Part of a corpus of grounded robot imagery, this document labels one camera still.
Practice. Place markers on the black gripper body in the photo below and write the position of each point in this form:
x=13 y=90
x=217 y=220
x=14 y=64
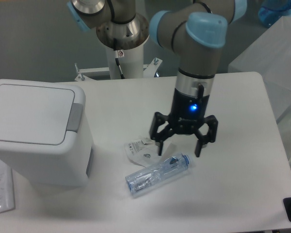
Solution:
x=187 y=113

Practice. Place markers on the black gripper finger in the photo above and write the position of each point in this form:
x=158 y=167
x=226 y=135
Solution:
x=160 y=130
x=210 y=137

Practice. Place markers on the clear plastic water bottle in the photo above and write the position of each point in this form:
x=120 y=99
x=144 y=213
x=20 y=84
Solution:
x=155 y=176

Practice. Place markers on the white trash can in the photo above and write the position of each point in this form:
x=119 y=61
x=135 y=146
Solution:
x=44 y=132

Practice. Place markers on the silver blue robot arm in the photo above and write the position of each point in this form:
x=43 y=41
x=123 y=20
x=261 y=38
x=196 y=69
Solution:
x=196 y=33

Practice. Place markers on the clear plastic packaging bag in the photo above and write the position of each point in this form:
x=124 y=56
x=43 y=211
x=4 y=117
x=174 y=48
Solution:
x=144 y=151

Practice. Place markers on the translucent plastic storage box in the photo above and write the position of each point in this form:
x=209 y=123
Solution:
x=270 y=56

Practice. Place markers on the blue plastic bag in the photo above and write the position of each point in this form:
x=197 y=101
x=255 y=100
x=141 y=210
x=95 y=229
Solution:
x=272 y=10

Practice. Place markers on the white paper sheet in sleeve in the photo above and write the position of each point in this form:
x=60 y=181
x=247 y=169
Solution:
x=7 y=197

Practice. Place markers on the white pedestal base frame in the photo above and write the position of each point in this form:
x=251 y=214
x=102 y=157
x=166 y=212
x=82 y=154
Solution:
x=103 y=73

